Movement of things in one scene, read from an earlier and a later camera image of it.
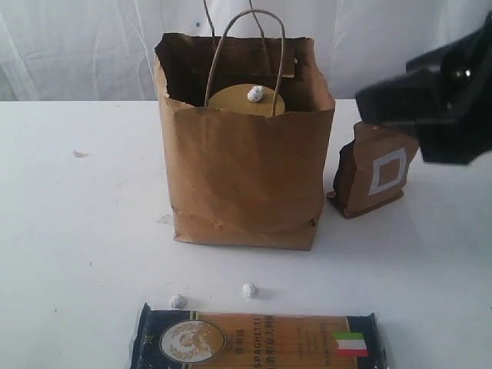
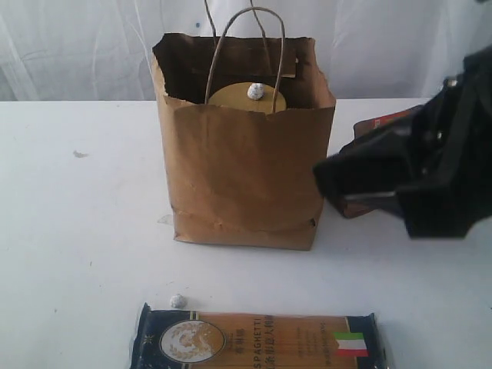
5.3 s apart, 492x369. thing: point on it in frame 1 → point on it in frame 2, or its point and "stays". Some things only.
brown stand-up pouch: [371, 171] → [355, 207]
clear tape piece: [167, 219] stays
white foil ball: [177, 301] stays
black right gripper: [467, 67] → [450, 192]
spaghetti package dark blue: [176, 339] stays
